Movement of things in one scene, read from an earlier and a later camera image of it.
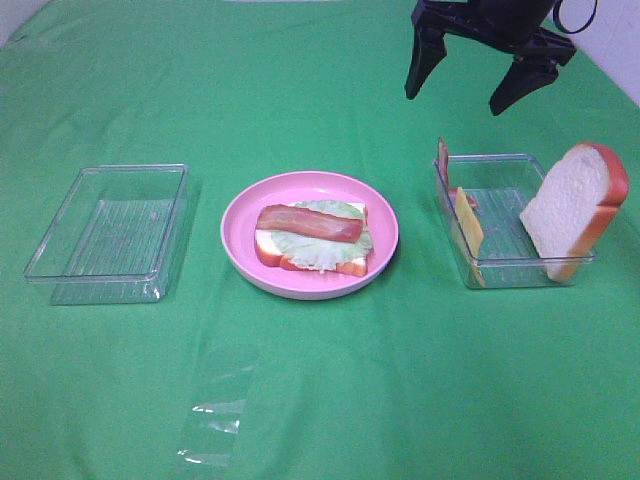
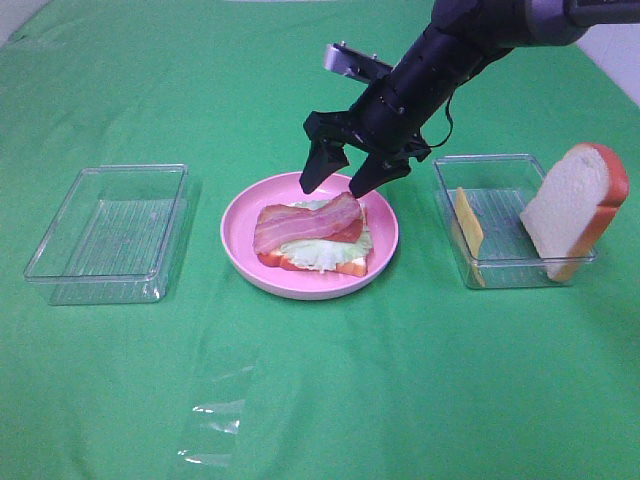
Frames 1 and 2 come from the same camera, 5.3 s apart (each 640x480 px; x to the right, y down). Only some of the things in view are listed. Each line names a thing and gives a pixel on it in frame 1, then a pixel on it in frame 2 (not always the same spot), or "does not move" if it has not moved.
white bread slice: [268, 253] does not move
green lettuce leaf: [321, 252] does not move
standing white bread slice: [569, 219] does not move
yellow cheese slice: [471, 231] does not move
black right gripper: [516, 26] → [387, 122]
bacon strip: [443, 162] → [277, 225]
